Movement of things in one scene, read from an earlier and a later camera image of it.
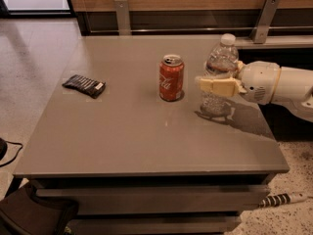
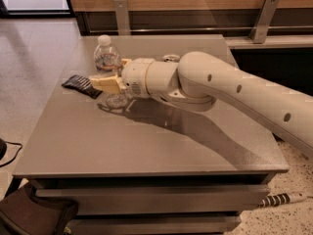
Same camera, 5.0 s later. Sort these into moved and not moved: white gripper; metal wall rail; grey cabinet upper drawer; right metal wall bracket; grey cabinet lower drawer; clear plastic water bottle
Moved: clear plastic water bottle; white gripper
Not moved: metal wall rail; grey cabinet upper drawer; right metal wall bracket; grey cabinet lower drawer
